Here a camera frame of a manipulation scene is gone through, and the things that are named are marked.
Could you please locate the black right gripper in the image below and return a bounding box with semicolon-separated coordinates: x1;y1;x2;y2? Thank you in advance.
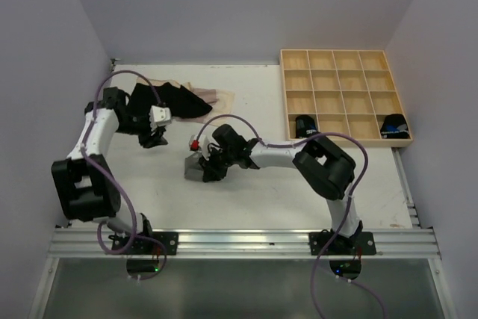
199;145;235;181

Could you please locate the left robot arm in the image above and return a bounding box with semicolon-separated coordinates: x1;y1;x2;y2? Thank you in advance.
51;87;172;254

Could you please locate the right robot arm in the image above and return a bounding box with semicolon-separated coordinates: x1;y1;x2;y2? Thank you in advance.
190;124;369;254

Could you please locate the black underwear tan waistband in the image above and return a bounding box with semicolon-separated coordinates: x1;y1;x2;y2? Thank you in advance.
118;82;212;134

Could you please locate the pink beige underwear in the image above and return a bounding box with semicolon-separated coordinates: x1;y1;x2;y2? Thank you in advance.
176;82;235;123

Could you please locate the dark rolled underwear in tray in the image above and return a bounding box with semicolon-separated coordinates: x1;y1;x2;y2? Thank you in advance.
295;114;319;139

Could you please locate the black blue rolled underwear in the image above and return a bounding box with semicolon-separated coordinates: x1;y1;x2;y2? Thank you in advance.
380;114;410;139

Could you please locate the wooden compartment tray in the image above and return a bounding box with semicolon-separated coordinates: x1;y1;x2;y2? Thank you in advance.
279;49;413;148

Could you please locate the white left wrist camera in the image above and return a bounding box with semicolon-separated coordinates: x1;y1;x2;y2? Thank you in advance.
149;106;173;129

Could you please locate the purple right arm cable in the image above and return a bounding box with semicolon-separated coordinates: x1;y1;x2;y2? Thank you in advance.
196;114;391;319

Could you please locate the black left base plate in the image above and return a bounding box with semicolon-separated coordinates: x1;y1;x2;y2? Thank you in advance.
124;231;179;255

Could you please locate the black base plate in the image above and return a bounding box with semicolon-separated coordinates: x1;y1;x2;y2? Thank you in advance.
124;231;179;255
308;230;377;255

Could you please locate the aluminium front rail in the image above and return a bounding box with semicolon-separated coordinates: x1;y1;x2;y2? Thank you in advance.
47;228;441;259

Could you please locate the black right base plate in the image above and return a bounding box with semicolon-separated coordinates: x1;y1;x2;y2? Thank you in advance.
308;230;377;255

